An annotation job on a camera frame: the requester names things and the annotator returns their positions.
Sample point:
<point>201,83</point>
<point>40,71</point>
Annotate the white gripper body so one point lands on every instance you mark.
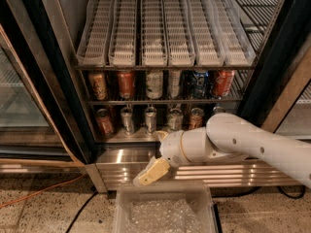
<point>171,147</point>

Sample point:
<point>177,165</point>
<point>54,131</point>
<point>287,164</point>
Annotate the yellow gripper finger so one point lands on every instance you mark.
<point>160,135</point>
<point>155,170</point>

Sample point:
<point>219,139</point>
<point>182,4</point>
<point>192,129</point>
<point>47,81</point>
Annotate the red coke can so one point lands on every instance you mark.
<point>126,81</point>

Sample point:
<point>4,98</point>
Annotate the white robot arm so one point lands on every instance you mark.
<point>224,136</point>

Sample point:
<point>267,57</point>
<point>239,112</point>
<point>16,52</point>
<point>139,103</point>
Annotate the silver slim can bottom shelf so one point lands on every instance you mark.
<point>150,120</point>

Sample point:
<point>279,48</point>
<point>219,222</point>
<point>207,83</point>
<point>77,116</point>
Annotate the silver slim can shelf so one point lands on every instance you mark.
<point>150,120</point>
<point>174,83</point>

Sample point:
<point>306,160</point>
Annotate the silver can bottom shelf left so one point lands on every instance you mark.
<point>127,120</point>

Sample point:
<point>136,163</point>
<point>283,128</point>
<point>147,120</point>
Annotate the orange can bottom shelf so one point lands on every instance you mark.
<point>196,118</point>

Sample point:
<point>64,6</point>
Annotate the stainless steel fridge base grille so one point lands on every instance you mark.
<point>116,166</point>

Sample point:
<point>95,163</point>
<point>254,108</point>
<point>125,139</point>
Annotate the white can middle shelf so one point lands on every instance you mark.
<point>154,83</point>

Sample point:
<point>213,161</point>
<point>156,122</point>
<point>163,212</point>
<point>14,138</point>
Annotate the red-brown can bottom shelf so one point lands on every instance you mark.
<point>105,122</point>

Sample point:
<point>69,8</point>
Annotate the blue can bottom shelf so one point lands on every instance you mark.
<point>218,110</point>

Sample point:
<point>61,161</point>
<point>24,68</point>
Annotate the blue can shelf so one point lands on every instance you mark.
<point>218,110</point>
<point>198,84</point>

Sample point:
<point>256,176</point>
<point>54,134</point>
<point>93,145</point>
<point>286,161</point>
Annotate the silver slim can middle shelf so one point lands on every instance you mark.
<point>174,83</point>

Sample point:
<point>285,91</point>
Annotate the blue can middle shelf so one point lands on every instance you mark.
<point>198,84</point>

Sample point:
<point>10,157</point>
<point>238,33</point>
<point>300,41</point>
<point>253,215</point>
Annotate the brown patterned can middle shelf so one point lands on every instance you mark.
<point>98,85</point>

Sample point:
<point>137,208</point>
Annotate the red can middle shelf right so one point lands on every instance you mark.
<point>222,81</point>

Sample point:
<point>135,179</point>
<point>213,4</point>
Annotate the clear can glide tray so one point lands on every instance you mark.
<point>123,37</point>
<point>208,47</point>
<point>92,50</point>
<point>238,49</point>
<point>152,34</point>
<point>179,42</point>

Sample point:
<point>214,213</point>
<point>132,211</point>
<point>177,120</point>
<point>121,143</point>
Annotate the right glass fridge door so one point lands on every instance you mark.
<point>291,115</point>

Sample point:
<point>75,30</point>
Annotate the glass fridge door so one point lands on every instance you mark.
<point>291,115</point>
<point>29,139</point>

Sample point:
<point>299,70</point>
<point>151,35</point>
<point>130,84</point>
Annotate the left glass fridge door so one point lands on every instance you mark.
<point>29,139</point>

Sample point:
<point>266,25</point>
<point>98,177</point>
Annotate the clear plastic bin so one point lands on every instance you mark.
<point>165,207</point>

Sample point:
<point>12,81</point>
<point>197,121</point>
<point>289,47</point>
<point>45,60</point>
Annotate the middle wire shelf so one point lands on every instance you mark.
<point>235,95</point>

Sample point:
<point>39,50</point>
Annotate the wire shelf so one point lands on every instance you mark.
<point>235,95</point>
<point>255,16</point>

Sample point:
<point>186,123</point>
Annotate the top wire shelf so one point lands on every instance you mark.
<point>255,16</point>

